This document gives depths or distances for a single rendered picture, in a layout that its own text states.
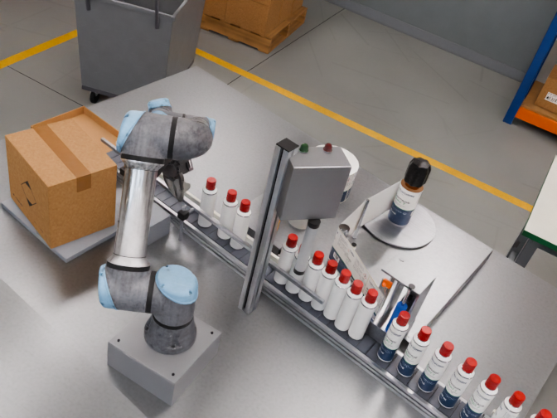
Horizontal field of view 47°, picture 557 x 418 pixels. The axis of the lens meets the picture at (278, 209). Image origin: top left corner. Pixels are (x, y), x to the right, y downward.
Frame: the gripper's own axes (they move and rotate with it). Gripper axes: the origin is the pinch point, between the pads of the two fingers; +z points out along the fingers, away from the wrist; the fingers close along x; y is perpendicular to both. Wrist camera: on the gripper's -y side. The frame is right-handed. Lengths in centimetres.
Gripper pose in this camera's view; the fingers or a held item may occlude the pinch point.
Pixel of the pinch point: (178, 199)
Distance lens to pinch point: 232.2
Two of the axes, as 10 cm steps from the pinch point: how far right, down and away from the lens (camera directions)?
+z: 2.0, 9.3, 3.2
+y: 6.0, -3.7, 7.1
